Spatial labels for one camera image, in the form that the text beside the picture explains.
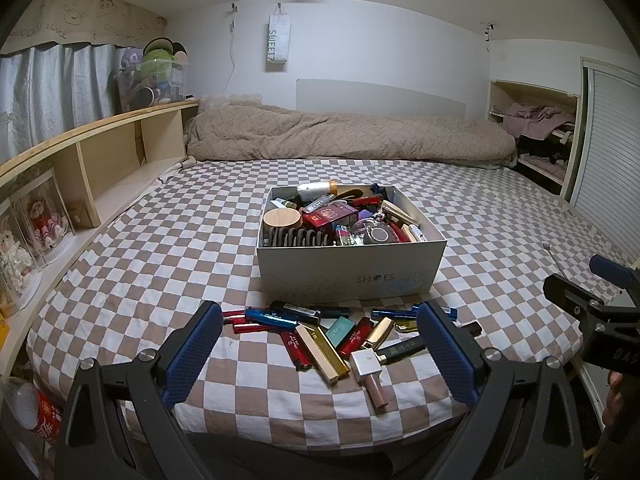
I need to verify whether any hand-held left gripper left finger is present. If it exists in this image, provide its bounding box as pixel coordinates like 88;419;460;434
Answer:
56;301;224;480

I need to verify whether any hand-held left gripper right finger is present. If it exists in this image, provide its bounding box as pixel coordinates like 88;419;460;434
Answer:
416;301;586;480

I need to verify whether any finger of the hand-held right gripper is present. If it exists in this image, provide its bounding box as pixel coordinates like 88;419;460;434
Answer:
588;255;633;289
543;273;608;333

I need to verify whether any gold lighter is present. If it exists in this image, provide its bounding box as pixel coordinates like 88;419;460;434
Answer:
361;316;396;350

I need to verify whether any pile of lighters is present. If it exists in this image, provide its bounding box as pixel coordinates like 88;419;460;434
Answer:
222;301;482;386

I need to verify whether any wooden lighter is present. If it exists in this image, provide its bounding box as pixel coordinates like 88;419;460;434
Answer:
294;324;340;386

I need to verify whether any white cardboard box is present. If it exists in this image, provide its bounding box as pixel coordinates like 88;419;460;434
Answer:
256;184;447;306

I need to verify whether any person's right hand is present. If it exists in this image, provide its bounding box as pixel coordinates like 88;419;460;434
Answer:
602;372;626;425

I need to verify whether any metal back scratcher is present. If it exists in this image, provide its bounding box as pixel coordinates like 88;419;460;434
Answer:
541;242;568;278

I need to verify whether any pink tube with white cap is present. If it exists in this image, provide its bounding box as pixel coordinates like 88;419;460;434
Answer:
350;350;391;408

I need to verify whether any white slatted door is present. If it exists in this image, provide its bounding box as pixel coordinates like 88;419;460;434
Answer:
570;60;640;271

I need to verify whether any checkered bed sheet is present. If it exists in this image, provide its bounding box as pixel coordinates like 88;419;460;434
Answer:
27;157;640;436

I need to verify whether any round clear case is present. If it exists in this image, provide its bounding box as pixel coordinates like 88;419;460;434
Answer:
362;224;396;245

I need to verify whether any gold tube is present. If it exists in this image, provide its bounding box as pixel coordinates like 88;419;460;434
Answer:
382;200;421;233

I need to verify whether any brown hair claw clip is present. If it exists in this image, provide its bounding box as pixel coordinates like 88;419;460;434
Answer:
264;227;335;248

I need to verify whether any round wooden lid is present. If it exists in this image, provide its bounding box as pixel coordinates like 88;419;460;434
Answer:
263;208;304;240

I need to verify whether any red can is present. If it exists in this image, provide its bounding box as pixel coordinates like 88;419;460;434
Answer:
17;387;63;443

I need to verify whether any pile of clothes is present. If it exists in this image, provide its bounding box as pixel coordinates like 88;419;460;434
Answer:
502;102;576;141

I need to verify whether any small wooden box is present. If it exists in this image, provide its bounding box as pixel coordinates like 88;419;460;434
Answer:
67;202;101;230

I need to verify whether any red cigarette pack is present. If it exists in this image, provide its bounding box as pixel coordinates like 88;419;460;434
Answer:
301;205;358;231

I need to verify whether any wooden closet shelf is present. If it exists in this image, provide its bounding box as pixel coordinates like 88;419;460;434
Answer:
487;80;581;196

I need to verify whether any display case with white doll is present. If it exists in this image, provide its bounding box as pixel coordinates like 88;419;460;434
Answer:
0;200;46;318

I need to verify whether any display case with red doll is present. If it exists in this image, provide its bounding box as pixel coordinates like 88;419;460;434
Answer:
12;169;76;266

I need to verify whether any white tube with orange end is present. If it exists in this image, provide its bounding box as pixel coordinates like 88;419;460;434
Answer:
297;180;338;200

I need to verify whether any wooden bedside shelf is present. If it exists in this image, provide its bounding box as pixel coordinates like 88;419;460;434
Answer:
0;99;201;376

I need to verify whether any beige blanket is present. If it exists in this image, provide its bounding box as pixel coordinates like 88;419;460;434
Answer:
186;94;518;170

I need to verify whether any clear storage bin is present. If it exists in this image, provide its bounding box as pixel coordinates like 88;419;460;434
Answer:
114;57;192;113

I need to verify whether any grey curtain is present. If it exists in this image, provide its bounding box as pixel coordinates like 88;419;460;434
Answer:
0;42;123;163

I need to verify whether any green plush toy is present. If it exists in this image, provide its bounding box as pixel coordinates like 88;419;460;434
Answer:
142;39;188;61

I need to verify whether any white hanging paper bag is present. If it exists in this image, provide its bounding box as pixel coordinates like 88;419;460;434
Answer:
268;4;292;72

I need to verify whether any beige curtain valance with drawings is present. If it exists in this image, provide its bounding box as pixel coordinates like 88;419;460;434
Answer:
0;0;168;56

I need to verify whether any white wall cable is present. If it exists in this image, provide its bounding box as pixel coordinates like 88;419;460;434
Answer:
222;4;238;96

